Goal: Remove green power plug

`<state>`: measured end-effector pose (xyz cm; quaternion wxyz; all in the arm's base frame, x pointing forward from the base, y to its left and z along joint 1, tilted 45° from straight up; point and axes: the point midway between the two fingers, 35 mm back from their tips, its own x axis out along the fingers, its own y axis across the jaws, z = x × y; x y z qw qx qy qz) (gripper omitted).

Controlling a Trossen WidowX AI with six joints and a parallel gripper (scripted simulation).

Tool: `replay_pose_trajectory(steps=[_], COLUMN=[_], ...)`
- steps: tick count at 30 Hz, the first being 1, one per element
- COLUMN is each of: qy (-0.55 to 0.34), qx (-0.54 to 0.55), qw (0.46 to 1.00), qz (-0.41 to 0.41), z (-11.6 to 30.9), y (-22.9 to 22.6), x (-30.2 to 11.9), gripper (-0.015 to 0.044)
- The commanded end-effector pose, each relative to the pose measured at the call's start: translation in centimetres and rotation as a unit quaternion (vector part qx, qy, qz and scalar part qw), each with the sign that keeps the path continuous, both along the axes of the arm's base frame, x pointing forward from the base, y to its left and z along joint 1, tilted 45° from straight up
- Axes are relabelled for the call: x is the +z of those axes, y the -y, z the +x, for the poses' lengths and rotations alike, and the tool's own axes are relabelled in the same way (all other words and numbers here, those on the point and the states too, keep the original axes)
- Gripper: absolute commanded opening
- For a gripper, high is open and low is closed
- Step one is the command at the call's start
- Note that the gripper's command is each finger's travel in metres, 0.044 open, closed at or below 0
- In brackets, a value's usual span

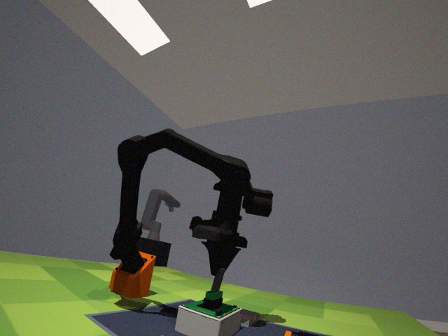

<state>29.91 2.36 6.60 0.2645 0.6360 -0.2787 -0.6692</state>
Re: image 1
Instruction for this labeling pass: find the green circuit board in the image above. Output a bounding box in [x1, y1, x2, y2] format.
[182, 300, 240, 318]

